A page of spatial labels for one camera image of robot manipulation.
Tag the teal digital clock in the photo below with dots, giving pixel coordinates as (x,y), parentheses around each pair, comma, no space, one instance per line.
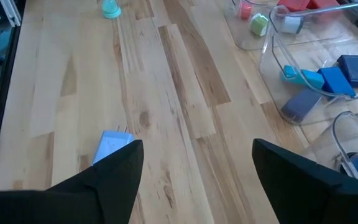
(312,79)

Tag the small silver cube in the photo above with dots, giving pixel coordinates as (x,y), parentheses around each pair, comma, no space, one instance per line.
(291,25)

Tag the dark purple rectangular block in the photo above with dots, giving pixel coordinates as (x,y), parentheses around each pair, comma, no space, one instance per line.
(300,105)

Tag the small pink cube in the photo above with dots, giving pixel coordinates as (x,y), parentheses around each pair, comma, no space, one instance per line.
(245,11)

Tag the silver metal bracket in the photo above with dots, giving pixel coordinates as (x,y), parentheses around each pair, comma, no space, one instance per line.
(11,12)

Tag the clear plastic bin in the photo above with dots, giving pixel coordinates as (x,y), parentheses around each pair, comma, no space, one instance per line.
(322,31)
(340,130)
(269,81)

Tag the mint green hourglass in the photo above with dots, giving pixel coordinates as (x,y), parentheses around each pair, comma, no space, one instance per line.
(111,9)

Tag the dark purple digital clock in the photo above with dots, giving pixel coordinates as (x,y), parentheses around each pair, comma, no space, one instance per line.
(354,71)

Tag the red rectangular box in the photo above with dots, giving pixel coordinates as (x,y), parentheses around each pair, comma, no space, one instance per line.
(323,3)
(294,4)

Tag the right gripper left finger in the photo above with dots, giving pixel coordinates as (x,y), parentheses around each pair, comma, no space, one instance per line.
(73,202)

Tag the blue rectangular box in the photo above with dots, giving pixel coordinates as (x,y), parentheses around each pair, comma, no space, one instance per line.
(336,81)

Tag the small green cube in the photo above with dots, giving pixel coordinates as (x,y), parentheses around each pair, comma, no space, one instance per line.
(258,25)

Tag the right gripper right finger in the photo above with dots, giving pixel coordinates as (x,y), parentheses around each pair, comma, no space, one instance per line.
(315,202)

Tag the lavender rectangular box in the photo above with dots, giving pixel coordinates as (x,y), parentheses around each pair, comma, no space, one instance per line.
(110,144)

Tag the black aluminium table frame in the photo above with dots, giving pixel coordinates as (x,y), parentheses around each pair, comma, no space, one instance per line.
(3,102)

